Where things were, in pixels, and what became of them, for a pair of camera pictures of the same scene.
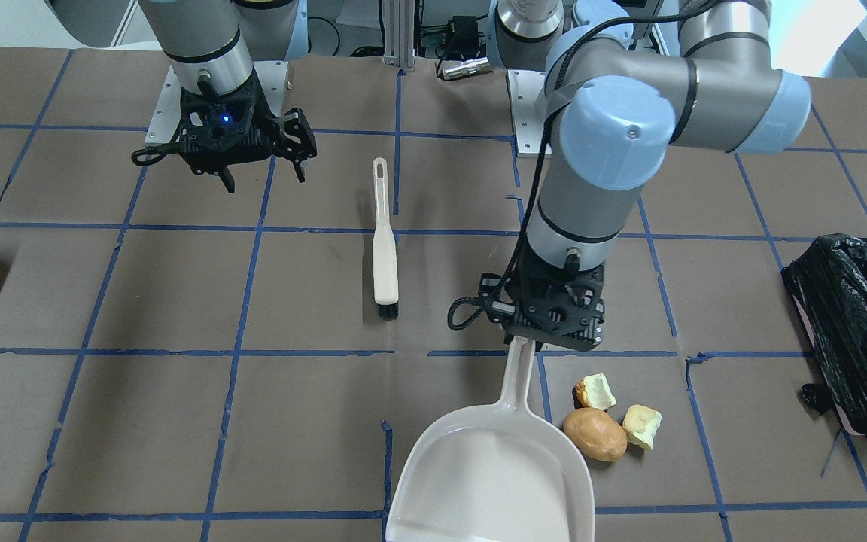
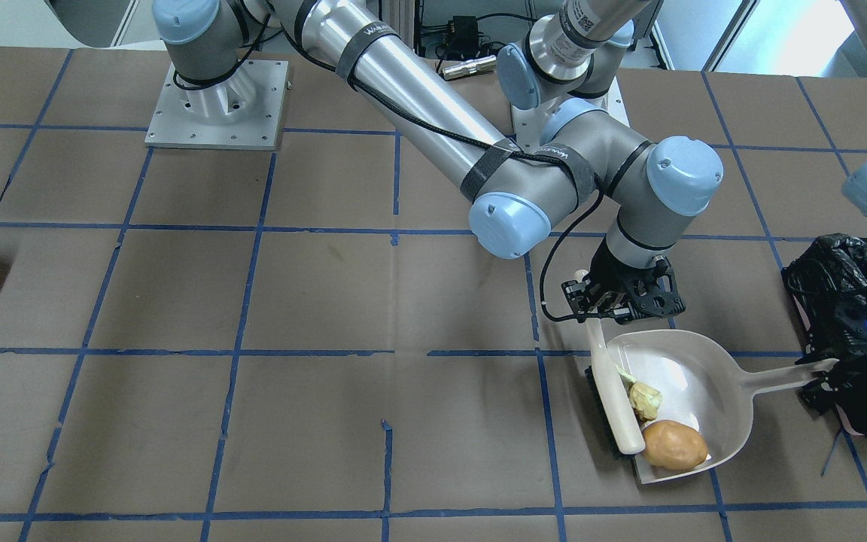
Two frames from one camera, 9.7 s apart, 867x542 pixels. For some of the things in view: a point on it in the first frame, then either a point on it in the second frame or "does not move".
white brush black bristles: (385, 269) → (617, 419)
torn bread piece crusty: (593, 391) → (645, 400)
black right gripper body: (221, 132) → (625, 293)
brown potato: (595, 434) → (674, 446)
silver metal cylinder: (473, 67) does not move
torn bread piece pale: (640, 424) → (627, 379)
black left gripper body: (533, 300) → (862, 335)
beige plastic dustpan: (494, 473) → (702, 383)
